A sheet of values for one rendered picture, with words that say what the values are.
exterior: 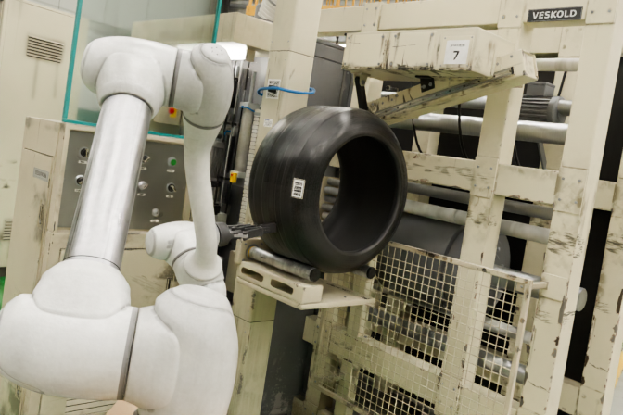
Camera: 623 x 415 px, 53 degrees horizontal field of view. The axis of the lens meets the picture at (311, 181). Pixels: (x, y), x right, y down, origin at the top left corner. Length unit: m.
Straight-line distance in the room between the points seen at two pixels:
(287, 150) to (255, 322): 0.76
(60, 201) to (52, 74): 2.98
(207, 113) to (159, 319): 0.53
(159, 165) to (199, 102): 1.07
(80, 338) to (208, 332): 0.20
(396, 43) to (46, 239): 1.41
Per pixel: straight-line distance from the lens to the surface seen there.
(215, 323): 1.06
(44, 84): 5.19
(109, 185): 1.21
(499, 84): 2.24
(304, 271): 2.06
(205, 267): 1.66
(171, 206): 2.50
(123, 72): 1.35
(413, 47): 2.29
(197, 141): 1.50
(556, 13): 2.39
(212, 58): 1.37
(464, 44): 2.17
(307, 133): 1.99
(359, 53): 2.46
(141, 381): 1.07
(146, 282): 2.47
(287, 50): 2.37
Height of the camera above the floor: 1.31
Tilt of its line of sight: 3 degrees down
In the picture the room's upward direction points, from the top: 9 degrees clockwise
